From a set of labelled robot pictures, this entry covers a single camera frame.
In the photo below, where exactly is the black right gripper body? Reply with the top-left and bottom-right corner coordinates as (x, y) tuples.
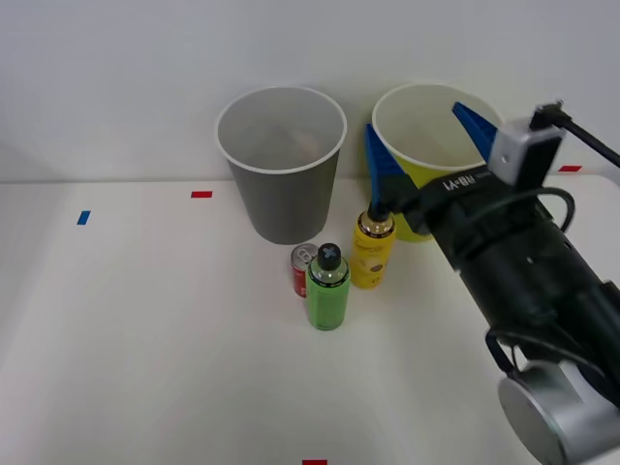
(404, 166), (554, 273)

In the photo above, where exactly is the yellow label plastic bottle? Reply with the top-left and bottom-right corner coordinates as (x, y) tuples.
(352, 202), (397, 291)

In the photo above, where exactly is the yellow-green plastic waste bin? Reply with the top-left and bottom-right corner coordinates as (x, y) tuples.
(370, 82), (508, 244)

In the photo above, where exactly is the green label plastic bottle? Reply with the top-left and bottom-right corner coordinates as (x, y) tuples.
(305, 242), (351, 332)

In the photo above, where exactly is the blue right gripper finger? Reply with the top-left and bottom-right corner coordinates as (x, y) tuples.
(451, 101), (500, 164)
(363, 123), (420, 216)

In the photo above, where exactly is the red drink can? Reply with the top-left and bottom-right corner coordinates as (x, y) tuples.
(290, 243), (320, 299)

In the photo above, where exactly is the grey plastic waste bin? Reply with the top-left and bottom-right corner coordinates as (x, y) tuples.
(215, 85), (349, 246)

